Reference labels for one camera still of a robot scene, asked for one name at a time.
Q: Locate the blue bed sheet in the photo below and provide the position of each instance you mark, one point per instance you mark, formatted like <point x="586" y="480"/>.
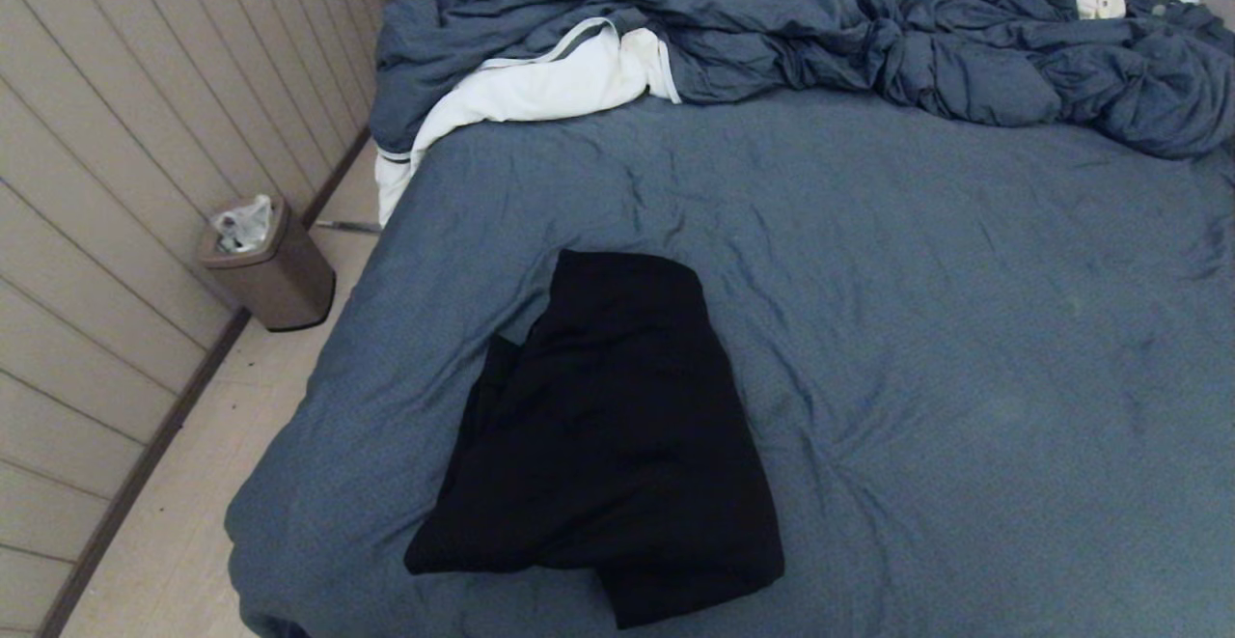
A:
<point x="965" y="329"/>

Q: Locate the brown trash bin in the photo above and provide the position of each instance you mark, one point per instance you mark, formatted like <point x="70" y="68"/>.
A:
<point x="280" y="281"/>

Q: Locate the white plastic bin bag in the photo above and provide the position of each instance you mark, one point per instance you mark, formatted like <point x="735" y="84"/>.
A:
<point x="243" y="225"/>

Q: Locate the crumpled blue duvet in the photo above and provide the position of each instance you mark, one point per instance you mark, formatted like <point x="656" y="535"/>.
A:
<point x="820" y="30"/>

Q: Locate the black hooded sweatshirt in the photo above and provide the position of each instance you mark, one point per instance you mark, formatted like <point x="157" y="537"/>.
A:
<point x="617" y="426"/>

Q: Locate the white garment with dark stripe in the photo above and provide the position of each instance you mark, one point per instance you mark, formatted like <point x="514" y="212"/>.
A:
<point x="521" y="93"/>

